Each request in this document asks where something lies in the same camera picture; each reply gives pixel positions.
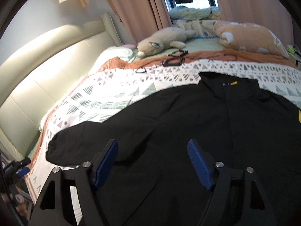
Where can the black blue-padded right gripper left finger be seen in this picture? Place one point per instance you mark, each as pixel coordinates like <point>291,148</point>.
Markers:
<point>54,204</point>

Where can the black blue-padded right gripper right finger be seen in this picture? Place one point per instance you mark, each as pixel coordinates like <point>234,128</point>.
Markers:
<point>236,196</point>

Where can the black jacket with yellow logo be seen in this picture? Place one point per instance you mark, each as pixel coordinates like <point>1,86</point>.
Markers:
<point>153,182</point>

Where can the black handheld device with blue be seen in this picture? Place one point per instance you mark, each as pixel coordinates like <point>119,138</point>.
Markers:
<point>16,170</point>

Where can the patterned white bedspread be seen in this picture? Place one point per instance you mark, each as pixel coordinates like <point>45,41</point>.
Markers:
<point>113,84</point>

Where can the cream padded headboard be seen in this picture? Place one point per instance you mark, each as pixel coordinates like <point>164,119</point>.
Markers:
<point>38,74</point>

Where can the black eyeglasses on bed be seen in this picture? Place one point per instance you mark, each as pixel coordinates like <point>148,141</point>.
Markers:
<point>175,59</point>

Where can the white bedside table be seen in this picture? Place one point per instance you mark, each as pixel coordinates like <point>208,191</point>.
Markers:
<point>294,55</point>

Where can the beige plush animal toy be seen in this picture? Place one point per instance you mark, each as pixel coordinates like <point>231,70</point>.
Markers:
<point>169,37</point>

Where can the peach floral pillow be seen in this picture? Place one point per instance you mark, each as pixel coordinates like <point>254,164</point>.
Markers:
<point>249,37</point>

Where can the pink curtain left panel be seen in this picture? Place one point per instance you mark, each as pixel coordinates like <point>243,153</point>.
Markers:
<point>141,18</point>

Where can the pink curtain panel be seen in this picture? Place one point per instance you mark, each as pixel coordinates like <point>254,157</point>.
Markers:
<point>141,18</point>
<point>268,13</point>

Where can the light green crumpled quilt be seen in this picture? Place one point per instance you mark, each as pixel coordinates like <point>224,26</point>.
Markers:
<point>189,14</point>

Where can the pink curtain right panel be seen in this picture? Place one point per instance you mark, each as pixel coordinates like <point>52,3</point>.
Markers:
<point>268,13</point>

